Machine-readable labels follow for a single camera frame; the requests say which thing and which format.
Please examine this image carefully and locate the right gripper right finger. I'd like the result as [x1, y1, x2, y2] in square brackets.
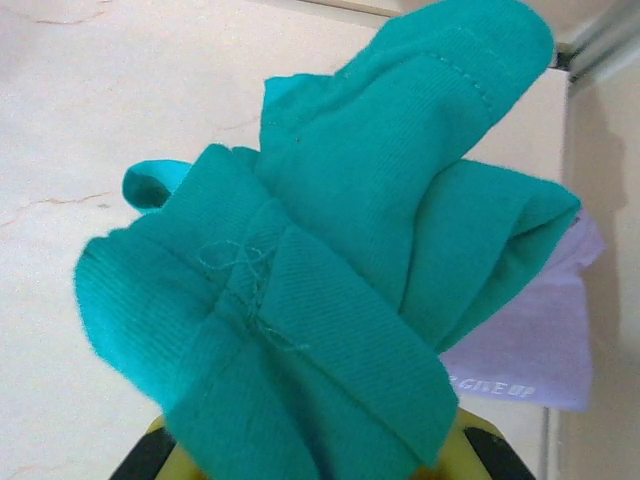
[414, 408, 532, 480]

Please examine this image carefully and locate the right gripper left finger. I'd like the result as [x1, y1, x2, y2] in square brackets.
[113, 413, 202, 480]

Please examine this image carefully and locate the teal t-shirt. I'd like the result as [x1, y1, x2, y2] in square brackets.
[73, 0, 582, 480]

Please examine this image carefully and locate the folded lavender t-shirt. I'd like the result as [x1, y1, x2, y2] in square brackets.
[439, 209, 607, 414]

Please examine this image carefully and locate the aluminium frame post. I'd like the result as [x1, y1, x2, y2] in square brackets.
[553, 0, 640, 84]

